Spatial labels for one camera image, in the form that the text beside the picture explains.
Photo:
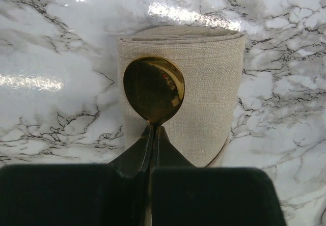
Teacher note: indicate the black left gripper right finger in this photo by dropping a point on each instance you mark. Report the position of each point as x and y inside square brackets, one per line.
[182, 194]

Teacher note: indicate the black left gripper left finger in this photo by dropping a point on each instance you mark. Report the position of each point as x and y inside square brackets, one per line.
[79, 194]

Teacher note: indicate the gold spoon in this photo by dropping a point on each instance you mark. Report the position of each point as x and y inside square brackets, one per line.
[154, 87]

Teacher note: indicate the beige linen napkin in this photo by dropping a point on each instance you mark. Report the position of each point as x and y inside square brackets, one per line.
[211, 62]

